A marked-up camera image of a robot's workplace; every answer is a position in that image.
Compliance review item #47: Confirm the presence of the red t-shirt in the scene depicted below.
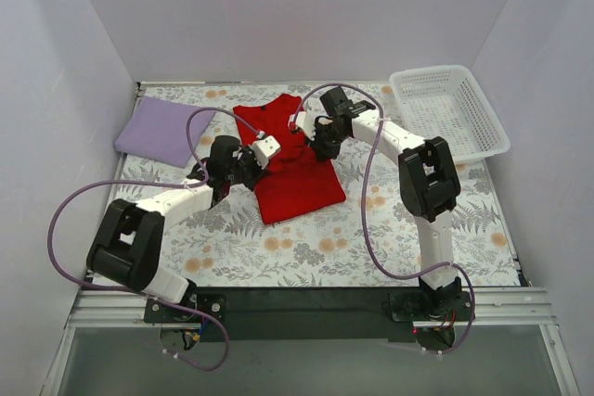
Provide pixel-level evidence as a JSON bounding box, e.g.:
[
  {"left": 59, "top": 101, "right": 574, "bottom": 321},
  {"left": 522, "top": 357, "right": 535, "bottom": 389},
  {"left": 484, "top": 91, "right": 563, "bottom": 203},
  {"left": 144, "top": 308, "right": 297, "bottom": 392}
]
[{"left": 233, "top": 94, "right": 346, "bottom": 224}]

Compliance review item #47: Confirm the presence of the white plastic basket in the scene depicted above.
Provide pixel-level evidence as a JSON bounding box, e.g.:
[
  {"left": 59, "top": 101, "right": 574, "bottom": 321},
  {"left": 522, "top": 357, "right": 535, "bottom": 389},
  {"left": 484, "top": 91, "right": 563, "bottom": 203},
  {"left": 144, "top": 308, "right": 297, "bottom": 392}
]
[{"left": 389, "top": 65, "right": 510, "bottom": 164}]

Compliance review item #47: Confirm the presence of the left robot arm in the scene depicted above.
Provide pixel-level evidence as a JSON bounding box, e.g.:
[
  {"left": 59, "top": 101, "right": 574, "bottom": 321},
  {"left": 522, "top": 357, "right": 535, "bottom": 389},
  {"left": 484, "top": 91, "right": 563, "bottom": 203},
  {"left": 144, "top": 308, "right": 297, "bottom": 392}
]
[{"left": 86, "top": 134, "right": 280, "bottom": 322}]

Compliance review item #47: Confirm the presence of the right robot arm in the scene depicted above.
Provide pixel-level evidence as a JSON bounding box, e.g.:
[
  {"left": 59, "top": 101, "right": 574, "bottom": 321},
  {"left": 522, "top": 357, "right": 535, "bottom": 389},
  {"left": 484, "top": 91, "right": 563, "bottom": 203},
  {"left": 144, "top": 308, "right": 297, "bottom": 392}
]
[{"left": 290, "top": 83, "right": 462, "bottom": 320}]

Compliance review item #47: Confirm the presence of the floral table mat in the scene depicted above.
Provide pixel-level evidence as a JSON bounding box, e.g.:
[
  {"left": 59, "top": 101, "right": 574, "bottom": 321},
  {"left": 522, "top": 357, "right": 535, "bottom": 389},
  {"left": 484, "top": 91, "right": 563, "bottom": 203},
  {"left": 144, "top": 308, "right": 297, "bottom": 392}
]
[{"left": 91, "top": 83, "right": 521, "bottom": 287}]

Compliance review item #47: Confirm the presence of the folded lavender t-shirt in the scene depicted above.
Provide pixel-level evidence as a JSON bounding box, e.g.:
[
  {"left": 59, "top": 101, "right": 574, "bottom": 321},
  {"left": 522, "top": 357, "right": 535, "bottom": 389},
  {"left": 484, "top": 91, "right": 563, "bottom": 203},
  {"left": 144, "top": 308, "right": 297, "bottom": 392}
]
[{"left": 114, "top": 96, "right": 199, "bottom": 168}]

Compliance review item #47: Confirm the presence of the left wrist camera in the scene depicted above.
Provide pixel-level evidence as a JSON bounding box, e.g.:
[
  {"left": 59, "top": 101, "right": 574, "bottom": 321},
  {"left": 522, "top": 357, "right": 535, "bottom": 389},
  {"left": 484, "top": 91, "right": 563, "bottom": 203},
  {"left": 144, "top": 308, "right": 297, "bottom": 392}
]
[{"left": 250, "top": 135, "right": 281, "bottom": 170}]

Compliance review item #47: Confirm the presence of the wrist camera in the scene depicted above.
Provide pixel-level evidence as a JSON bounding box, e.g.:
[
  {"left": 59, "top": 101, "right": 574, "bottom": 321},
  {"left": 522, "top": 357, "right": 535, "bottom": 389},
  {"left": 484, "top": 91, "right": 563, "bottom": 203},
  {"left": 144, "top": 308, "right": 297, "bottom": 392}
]
[
  {"left": 250, "top": 135, "right": 281, "bottom": 170},
  {"left": 288, "top": 111, "right": 316, "bottom": 141}
]

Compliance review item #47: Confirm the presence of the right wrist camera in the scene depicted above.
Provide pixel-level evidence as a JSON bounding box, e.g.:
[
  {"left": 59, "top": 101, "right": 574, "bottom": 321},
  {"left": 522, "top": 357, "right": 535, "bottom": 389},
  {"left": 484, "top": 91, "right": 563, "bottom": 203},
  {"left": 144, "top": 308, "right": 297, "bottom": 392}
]
[{"left": 288, "top": 111, "right": 316, "bottom": 141}]

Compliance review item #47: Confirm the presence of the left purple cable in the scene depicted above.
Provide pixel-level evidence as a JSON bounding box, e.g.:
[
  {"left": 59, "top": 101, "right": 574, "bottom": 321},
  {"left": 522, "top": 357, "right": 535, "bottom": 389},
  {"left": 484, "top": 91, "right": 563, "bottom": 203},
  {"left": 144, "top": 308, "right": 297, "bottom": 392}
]
[{"left": 47, "top": 107, "right": 268, "bottom": 372}]

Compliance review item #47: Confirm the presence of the purple cable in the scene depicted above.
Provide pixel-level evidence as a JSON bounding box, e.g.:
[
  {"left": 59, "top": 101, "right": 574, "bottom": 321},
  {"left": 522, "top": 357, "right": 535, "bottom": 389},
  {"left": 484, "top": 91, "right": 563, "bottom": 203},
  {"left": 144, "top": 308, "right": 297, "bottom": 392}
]
[
  {"left": 47, "top": 107, "right": 268, "bottom": 372},
  {"left": 290, "top": 83, "right": 477, "bottom": 356}
]

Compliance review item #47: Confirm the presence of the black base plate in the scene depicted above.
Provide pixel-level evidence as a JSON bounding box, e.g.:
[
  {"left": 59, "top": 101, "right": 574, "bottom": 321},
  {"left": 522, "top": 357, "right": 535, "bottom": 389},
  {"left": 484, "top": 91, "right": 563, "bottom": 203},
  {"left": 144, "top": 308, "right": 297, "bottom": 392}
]
[{"left": 143, "top": 285, "right": 477, "bottom": 346}]

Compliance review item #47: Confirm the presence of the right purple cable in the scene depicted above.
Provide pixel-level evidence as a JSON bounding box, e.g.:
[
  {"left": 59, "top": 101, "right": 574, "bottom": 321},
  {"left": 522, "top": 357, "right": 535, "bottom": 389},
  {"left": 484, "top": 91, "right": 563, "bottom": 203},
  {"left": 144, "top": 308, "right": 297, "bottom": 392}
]
[{"left": 290, "top": 83, "right": 477, "bottom": 356}]

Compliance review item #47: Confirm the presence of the aluminium frame rail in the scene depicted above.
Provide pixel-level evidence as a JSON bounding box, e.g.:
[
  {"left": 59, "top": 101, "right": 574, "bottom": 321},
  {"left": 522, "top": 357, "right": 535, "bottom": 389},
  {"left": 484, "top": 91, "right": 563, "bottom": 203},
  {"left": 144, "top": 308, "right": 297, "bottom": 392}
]
[{"left": 43, "top": 287, "right": 578, "bottom": 395}]

